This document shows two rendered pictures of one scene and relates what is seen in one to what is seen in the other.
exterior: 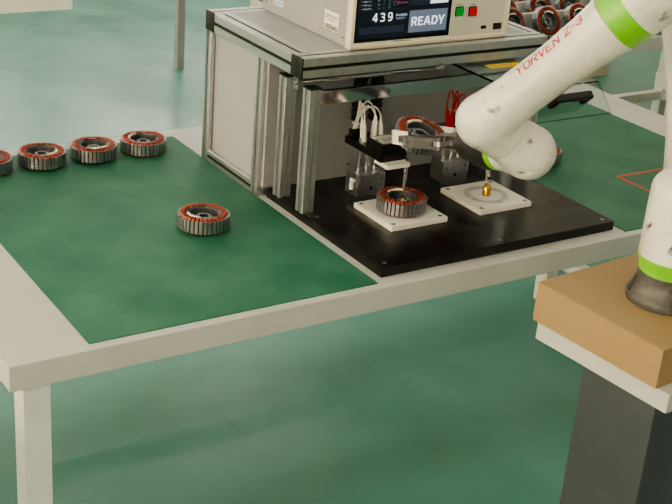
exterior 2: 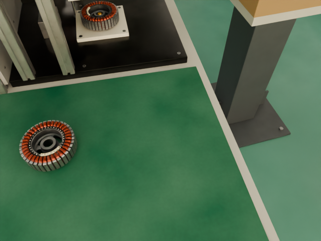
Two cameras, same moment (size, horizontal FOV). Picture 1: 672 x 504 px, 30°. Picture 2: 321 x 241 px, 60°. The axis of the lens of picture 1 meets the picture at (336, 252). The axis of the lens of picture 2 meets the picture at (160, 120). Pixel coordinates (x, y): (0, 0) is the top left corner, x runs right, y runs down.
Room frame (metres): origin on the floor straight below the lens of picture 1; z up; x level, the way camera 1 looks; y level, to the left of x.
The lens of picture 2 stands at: (2.13, 0.49, 1.27)
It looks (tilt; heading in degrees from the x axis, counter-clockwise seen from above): 53 degrees down; 293
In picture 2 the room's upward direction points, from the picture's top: straight up
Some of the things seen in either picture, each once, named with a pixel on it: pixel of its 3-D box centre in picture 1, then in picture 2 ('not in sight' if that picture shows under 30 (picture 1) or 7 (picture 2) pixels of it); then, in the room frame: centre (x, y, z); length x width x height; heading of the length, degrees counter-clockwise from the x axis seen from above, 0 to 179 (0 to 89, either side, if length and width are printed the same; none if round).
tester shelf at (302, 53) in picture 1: (377, 32); not in sight; (2.91, -0.05, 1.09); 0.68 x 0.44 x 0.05; 124
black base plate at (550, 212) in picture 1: (439, 208); (94, 6); (2.66, -0.23, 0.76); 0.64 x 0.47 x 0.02; 124
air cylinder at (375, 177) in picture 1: (365, 180); (50, 22); (2.70, -0.05, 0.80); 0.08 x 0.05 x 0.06; 124
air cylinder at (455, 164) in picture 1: (449, 167); not in sight; (2.84, -0.25, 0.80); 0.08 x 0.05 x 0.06; 124
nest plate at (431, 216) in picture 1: (400, 211); (101, 22); (2.58, -0.13, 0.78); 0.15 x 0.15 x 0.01; 34
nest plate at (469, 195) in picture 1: (485, 196); not in sight; (2.72, -0.33, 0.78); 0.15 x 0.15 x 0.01; 34
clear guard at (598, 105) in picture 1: (524, 85); not in sight; (2.77, -0.40, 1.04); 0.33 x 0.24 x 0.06; 34
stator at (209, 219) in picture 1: (203, 218); (49, 144); (2.47, 0.29, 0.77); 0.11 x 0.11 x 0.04
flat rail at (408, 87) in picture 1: (429, 85); not in sight; (2.73, -0.18, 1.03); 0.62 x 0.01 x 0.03; 124
